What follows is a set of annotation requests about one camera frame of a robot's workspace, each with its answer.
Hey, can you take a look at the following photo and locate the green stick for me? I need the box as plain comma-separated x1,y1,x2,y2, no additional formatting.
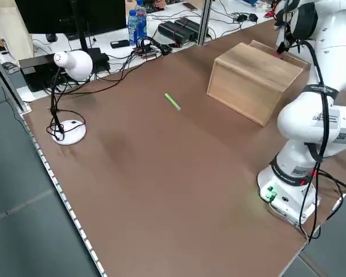
164,92,182,112

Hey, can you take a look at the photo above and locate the wooden drawer cabinet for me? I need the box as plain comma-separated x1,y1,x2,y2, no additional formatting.
206,42,304,127

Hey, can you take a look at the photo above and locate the black box device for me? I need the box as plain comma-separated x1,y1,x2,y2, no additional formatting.
18,54,66,93

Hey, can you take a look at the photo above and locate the black power supply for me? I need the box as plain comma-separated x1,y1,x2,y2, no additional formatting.
157,20,191,47
174,17,203,41

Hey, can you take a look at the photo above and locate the blue water bottle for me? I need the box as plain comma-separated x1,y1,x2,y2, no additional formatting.
135,0,148,41
127,10,140,47

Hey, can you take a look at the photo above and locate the black monitor stand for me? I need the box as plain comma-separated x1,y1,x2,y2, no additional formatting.
70,0,111,74

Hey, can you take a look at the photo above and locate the white desk lamp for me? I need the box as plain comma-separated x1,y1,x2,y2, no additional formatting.
46,50,93,146

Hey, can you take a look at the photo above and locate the black monitor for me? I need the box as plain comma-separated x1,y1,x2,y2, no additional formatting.
14,0,127,35

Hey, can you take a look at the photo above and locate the beige board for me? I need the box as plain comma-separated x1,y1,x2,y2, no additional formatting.
0,5,35,63

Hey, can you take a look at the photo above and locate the aluminium frame post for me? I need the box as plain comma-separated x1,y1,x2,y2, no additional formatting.
196,0,214,47

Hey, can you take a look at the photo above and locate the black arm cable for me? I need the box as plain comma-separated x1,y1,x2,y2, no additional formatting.
276,0,346,242

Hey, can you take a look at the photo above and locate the black cable hub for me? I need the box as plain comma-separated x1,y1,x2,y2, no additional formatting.
132,36,174,61

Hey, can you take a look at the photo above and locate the black lamp cable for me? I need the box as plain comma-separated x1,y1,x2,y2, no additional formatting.
46,51,139,142

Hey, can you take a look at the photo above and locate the slanted aluminium frame bar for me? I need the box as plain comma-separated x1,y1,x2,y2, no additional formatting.
0,43,32,114

